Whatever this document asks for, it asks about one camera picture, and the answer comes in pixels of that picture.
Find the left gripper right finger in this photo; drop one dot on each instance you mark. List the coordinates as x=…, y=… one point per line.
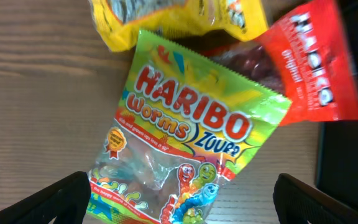
x=297, y=202

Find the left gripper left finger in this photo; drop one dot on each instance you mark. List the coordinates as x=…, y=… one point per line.
x=64, y=202

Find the red Hacks candy bag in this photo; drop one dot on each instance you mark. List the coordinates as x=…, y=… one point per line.
x=305, y=56

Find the Haribo worms candy bag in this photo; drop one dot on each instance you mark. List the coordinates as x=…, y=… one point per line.
x=184, y=127

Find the yellow Hacks candy bag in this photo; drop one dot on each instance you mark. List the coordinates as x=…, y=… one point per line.
x=118, y=22

